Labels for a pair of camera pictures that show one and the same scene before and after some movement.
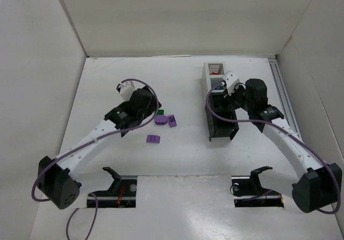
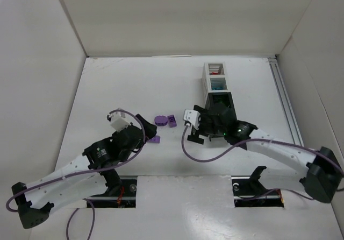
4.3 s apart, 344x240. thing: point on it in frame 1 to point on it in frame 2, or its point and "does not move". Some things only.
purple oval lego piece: (160, 119) does not move
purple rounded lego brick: (153, 139) does not move
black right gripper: (232, 96) to (203, 127)
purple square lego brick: (172, 122) does not move
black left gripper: (151, 101) to (141, 129)
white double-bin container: (213, 73) does not move
